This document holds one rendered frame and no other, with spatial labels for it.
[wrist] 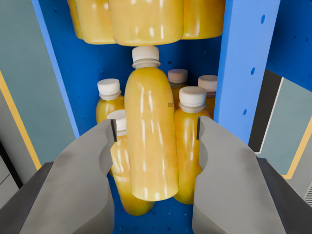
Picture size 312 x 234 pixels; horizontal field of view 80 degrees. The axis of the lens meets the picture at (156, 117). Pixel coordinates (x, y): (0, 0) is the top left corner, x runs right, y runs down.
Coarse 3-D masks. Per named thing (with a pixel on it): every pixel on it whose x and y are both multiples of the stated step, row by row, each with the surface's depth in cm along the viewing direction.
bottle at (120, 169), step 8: (120, 136) 30; (120, 144) 29; (112, 152) 30; (120, 152) 29; (112, 160) 31; (120, 160) 30; (128, 160) 30; (112, 168) 32; (120, 168) 31; (128, 168) 31; (120, 176) 32; (128, 176) 32; (120, 184) 33; (128, 184) 32; (120, 192) 34; (128, 192) 33; (128, 200) 34; (136, 200) 34; (128, 208) 36; (136, 208) 35; (144, 208) 36
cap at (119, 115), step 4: (112, 112) 31; (116, 112) 31; (120, 112) 31; (124, 112) 30; (108, 116) 30; (112, 116) 30; (116, 116) 30; (120, 116) 29; (124, 116) 29; (116, 120) 28; (120, 120) 28; (124, 120) 29; (120, 124) 29; (124, 124) 29; (120, 128) 29; (124, 128) 29
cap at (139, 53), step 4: (136, 48) 26; (140, 48) 26; (144, 48) 26; (148, 48) 26; (152, 48) 26; (156, 48) 26; (132, 52) 27; (136, 52) 26; (140, 52) 26; (144, 52) 26; (148, 52) 26; (152, 52) 26; (156, 52) 26; (132, 56) 27; (136, 56) 26; (140, 56) 26; (144, 56) 26; (148, 56) 26; (152, 56) 26; (156, 56) 27
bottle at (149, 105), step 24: (144, 72) 25; (144, 96) 24; (168, 96) 25; (144, 120) 24; (168, 120) 25; (144, 144) 24; (168, 144) 25; (144, 168) 24; (168, 168) 25; (144, 192) 25; (168, 192) 25
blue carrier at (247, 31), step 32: (32, 0) 22; (64, 0) 27; (256, 0) 14; (64, 32) 28; (224, 32) 14; (256, 32) 15; (64, 64) 28; (96, 64) 35; (128, 64) 40; (192, 64) 39; (224, 64) 15; (256, 64) 17; (64, 96) 28; (96, 96) 37; (224, 96) 16; (256, 96) 20; (128, 224) 36; (160, 224) 35
